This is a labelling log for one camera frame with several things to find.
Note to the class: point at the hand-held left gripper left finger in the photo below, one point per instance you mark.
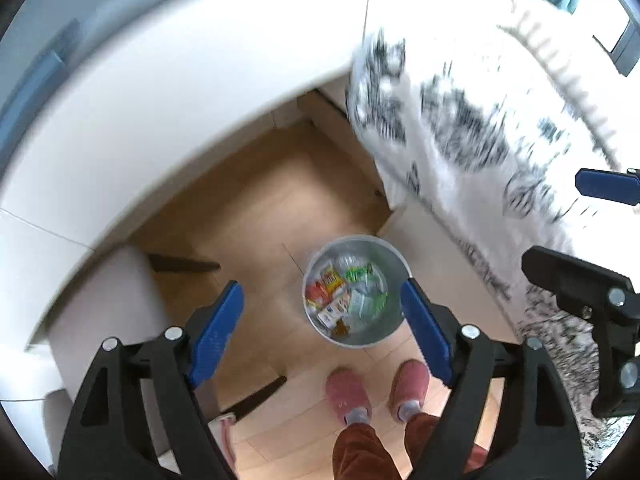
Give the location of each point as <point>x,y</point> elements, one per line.
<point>220,332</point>

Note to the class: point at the pink slipper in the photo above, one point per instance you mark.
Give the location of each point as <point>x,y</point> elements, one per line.
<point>345,392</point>
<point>410,382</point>

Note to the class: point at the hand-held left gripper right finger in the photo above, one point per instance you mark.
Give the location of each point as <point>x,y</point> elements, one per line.
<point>425,332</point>

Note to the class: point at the green wet wipes package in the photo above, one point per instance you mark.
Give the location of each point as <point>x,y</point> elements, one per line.
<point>365,304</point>

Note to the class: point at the blue desk mat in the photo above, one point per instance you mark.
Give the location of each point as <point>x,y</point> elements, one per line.
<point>52,67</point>

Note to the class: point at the person's right leg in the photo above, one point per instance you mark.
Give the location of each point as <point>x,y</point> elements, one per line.
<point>425,432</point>

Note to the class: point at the red white striped item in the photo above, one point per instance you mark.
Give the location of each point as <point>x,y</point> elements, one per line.
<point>225,432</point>

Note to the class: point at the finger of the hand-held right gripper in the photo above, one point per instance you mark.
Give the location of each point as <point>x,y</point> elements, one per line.
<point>605,187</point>
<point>570,270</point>

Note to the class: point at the white blue milk carton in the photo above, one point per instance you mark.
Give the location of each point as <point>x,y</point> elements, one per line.
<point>334,312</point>

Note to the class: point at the white floral quilt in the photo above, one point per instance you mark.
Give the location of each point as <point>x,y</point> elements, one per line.
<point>475,170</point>

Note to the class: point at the clear plastic wrap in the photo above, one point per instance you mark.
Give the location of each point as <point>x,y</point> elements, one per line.
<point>350,261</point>

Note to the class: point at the orange plastic bag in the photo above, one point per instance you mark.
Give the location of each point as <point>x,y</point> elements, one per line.
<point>315,294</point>

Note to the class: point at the striped pillow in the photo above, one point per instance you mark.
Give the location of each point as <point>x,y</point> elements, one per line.
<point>590,90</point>

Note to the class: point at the grey metal bin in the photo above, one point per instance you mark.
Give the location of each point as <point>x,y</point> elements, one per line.
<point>370,252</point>

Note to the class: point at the grey top white desk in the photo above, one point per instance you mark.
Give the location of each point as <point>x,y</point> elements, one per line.
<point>150,85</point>

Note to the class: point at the white chair with black legs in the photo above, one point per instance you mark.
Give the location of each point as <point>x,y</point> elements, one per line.
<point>100,305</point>

